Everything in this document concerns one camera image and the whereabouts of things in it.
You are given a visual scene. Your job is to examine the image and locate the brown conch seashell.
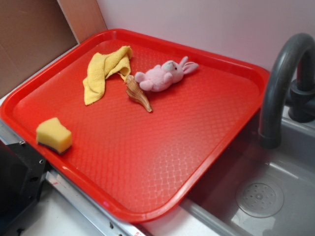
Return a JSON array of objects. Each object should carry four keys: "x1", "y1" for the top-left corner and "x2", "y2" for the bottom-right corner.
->
[{"x1": 126, "y1": 75, "x2": 153, "y2": 113}]

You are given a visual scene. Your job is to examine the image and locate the sink drain strainer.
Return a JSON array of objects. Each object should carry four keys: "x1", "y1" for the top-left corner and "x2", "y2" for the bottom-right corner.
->
[{"x1": 235, "y1": 178, "x2": 284, "y2": 218}]

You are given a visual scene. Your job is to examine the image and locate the pink plush bunny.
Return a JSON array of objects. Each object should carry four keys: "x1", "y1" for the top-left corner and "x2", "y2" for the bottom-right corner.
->
[{"x1": 135, "y1": 57, "x2": 199, "y2": 92}]

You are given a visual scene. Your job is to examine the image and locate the red plastic tray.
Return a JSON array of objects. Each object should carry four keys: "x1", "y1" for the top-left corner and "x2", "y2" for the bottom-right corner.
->
[{"x1": 0, "y1": 29, "x2": 269, "y2": 223}]

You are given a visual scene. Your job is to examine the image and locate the grey curved faucet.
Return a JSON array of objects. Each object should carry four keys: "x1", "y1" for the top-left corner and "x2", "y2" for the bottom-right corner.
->
[{"x1": 258, "y1": 33, "x2": 315, "y2": 149}]

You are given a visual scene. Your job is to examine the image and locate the brown cardboard panel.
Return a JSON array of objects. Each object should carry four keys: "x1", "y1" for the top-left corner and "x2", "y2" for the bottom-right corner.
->
[{"x1": 0, "y1": 0, "x2": 107, "y2": 97}]

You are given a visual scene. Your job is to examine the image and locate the yellow cloth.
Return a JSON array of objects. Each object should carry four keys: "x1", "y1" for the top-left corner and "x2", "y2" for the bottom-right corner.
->
[{"x1": 83, "y1": 46, "x2": 133, "y2": 106}]

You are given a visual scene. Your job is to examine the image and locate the grey sink basin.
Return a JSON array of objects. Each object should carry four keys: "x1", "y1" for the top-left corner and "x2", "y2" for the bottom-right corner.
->
[{"x1": 182, "y1": 105, "x2": 315, "y2": 236}]

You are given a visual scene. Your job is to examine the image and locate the yellow sponge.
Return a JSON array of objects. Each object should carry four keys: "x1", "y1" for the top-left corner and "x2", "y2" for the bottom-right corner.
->
[{"x1": 36, "y1": 118, "x2": 72, "y2": 154}]

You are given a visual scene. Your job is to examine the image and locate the black metal bracket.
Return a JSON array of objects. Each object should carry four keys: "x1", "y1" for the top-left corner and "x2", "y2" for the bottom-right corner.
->
[{"x1": 0, "y1": 142, "x2": 47, "y2": 223}]

